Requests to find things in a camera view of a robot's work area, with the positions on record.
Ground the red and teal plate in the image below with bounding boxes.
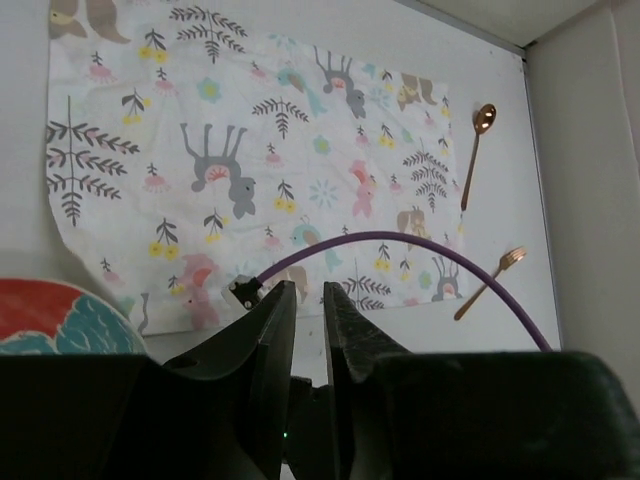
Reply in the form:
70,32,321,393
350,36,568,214
1,278,146,355

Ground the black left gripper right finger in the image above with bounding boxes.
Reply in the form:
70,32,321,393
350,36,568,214
323,283,639,479

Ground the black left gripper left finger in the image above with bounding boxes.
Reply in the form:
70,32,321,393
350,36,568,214
1,281,296,479

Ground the copper fork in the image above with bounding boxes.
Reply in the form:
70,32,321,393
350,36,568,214
453,245,528,321

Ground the floral patterned cloth placemat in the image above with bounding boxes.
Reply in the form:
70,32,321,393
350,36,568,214
45,1,463,335

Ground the copper spoon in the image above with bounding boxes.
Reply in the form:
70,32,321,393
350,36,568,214
461,104,497,212

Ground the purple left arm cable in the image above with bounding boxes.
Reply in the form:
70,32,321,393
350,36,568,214
227,230,554,354

